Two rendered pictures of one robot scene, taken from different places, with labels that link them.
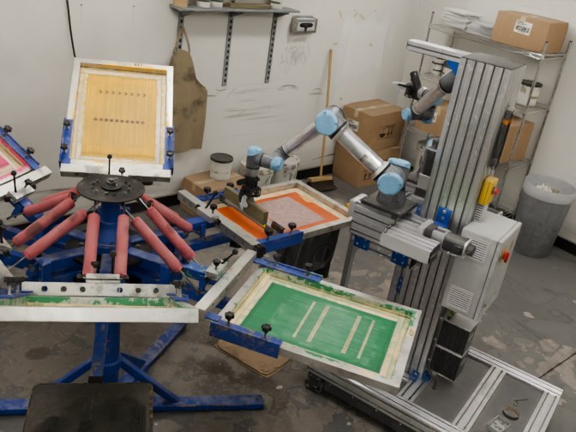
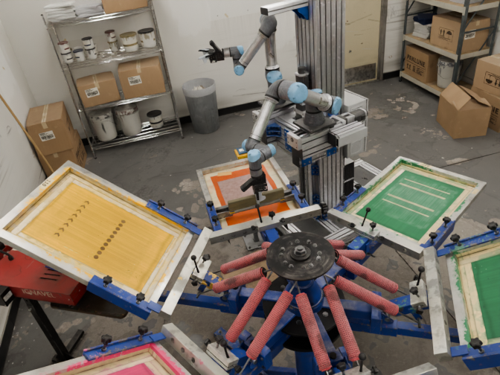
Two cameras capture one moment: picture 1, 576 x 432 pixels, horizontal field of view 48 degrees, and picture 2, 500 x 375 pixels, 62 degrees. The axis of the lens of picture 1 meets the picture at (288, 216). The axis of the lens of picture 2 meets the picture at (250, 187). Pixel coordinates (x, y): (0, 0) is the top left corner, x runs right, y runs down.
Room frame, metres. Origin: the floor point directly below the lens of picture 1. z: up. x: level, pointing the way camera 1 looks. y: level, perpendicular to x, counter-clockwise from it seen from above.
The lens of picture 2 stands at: (2.02, 2.00, 2.59)
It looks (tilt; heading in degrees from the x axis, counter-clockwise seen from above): 34 degrees down; 304
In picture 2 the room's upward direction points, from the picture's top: 8 degrees counter-clockwise
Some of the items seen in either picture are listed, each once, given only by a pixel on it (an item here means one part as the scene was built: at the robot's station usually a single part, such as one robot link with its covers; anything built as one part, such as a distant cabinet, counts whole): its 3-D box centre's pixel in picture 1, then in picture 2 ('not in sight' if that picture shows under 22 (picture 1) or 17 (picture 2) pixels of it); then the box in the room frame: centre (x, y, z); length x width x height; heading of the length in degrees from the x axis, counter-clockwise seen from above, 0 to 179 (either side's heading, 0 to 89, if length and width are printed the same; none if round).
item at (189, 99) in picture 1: (180, 91); not in sight; (5.12, 1.03, 1.06); 0.53 x 0.07 x 1.05; 135
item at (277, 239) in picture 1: (279, 241); (297, 199); (2.98, 0.03, 0.97); 0.30 x 0.05 x 0.07; 135
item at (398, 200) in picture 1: (392, 192); (314, 114); (3.07, -0.51, 1.31); 0.15 x 0.15 x 0.10
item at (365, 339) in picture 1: (291, 294); (399, 200); (2.36, -0.07, 1.05); 1.08 x 0.61 x 0.23; 75
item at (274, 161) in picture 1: (273, 161); (264, 152); (3.13, 0.12, 1.35); 0.11 x 0.11 x 0.08; 74
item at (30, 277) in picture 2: not in sight; (50, 262); (3.98, 1.16, 1.06); 0.61 x 0.46 x 0.12; 15
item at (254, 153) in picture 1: (254, 157); (254, 159); (3.14, 0.22, 1.35); 0.09 x 0.08 x 0.11; 74
